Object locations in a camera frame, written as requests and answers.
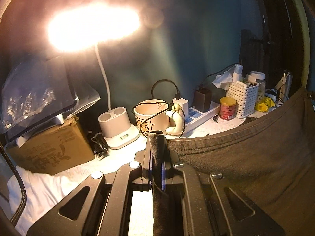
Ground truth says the dark brown t-shirt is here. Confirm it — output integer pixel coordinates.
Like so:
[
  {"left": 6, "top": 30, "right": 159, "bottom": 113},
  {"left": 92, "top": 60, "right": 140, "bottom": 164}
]
[{"left": 167, "top": 88, "right": 314, "bottom": 235}]

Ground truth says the white quilted table cloth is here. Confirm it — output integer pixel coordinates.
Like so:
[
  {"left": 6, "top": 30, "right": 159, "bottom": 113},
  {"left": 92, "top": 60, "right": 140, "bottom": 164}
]
[{"left": 4, "top": 108, "right": 267, "bottom": 236}]

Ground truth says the brown cardboard box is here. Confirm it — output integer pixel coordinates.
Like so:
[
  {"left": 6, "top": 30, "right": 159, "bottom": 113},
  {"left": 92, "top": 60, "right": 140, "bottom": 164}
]
[{"left": 6, "top": 116, "right": 94, "bottom": 175}]

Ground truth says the white power strip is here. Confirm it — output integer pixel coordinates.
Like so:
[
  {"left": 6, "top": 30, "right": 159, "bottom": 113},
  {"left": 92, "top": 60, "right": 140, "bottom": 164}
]
[{"left": 184, "top": 102, "right": 220, "bottom": 133}]

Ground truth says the red yellow-lid can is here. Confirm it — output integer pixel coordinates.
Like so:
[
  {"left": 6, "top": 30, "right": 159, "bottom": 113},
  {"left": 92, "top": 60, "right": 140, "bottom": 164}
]
[{"left": 220, "top": 96, "right": 236, "bottom": 120}]

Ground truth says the cream cartoon mug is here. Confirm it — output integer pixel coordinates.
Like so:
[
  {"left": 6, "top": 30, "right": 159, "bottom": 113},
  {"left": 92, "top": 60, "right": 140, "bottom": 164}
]
[{"left": 133, "top": 99, "right": 185, "bottom": 137}]

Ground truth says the white usb charger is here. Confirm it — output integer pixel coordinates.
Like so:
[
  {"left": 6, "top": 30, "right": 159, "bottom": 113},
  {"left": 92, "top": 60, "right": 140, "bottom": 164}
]
[{"left": 172, "top": 98, "right": 189, "bottom": 119}]

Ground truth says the black power adapter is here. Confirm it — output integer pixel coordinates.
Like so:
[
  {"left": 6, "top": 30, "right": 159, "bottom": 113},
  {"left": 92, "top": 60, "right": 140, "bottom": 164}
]
[{"left": 193, "top": 88, "right": 212, "bottom": 112}]

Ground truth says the yellow snack bag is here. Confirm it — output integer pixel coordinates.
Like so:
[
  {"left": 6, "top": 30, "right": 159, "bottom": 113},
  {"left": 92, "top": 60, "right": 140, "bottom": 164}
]
[{"left": 254, "top": 96, "right": 275, "bottom": 112}]

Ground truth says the white perforated plastic basket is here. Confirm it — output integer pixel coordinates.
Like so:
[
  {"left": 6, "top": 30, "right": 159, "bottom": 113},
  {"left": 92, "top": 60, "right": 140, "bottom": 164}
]
[{"left": 226, "top": 83, "right": 258, "bottom": 118}]

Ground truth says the stainless steel tumbler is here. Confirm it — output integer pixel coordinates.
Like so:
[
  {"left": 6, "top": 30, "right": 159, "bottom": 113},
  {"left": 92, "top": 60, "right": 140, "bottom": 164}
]
[{"left": 283, "top": 72, "right": 293, "bottom": 100}]

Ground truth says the clear jar white lid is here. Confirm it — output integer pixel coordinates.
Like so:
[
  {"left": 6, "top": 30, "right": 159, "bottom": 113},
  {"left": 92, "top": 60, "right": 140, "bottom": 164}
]
[{"left": 250, "top": 71, "right": 266, "bottom": 103}]

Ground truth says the teal curtain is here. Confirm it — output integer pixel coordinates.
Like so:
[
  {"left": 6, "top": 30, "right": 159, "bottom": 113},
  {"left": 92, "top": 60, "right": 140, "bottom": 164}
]
[{"left": 0, "top": 0, "right": 267, "bottom": 128}]

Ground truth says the white desk lamp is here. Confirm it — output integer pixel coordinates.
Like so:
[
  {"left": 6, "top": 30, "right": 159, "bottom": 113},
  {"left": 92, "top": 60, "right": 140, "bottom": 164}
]
[{"left": 46, "top": 0, "right": 142, "bottom": 150}]

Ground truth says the black braided cable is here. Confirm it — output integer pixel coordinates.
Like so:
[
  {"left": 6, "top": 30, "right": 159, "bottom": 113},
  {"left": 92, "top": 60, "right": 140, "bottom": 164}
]
[{"left": 0, "top": 142, "right": 27, "bottom": 227}]

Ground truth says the black charging cable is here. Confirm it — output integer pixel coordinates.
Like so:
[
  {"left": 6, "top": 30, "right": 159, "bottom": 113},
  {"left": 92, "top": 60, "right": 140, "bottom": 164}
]
[{"left": 131, "top": 79, "right": 185, "bottom": 139}]

